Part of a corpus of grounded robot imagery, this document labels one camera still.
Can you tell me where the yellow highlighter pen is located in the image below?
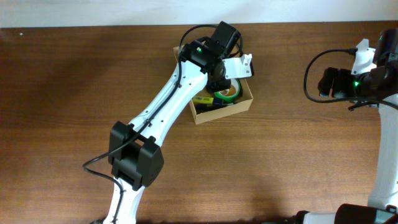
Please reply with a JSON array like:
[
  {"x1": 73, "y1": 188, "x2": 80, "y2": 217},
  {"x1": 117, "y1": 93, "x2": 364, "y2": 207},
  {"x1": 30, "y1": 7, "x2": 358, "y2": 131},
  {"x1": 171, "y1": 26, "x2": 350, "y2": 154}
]
[{"x1": 192, "y1": 96, "x2": 223, "y2": 105}]

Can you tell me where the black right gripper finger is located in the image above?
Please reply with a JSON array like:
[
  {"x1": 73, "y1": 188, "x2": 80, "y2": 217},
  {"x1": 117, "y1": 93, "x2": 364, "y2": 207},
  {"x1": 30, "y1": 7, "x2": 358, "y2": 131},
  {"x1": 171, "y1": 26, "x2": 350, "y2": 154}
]
[
  {"x1": 331, "y1": 68, "x2": 354, "y2": 98},
  {"x1": 318, "y1": 67, "x2": 338, "y2": 96}
]

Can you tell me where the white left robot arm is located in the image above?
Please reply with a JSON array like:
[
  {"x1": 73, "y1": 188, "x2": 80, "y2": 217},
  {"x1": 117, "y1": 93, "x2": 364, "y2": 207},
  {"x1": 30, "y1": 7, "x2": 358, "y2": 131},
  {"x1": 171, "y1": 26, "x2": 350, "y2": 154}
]
[{"x1": 102, "y1": 21, "x2": 253, "y2": 223}]

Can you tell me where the yellow tape roll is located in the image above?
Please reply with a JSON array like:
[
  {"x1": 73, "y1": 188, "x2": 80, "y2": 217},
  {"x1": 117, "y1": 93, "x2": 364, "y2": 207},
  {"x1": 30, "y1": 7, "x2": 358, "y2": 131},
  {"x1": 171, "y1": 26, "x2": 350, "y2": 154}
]
[{"x1": 218, "y1": 88, "x2": 237, "y2": 97}]

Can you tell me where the green tape roll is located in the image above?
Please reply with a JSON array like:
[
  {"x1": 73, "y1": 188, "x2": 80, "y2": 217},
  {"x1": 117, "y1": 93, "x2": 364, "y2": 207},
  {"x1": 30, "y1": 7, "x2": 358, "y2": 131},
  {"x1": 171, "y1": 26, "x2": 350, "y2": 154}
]
[{"x1": 214, "y1": 79, "x2": 241, "y2": 103}]

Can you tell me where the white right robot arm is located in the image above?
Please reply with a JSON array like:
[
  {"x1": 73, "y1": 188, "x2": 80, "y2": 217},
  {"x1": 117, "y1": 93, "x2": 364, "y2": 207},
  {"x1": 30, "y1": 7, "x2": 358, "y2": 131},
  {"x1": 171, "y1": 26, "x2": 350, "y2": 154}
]
[{"x1": 285, "y1": 29, "x2": 397, "y2": 224}]

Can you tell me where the cardboard box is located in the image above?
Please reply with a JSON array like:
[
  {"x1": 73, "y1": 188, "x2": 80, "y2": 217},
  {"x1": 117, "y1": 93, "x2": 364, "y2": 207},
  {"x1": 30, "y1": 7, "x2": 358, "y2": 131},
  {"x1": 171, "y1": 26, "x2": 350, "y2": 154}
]
[{"x1": 160, "y1": 62, "x2": 253, "y2": 124}]

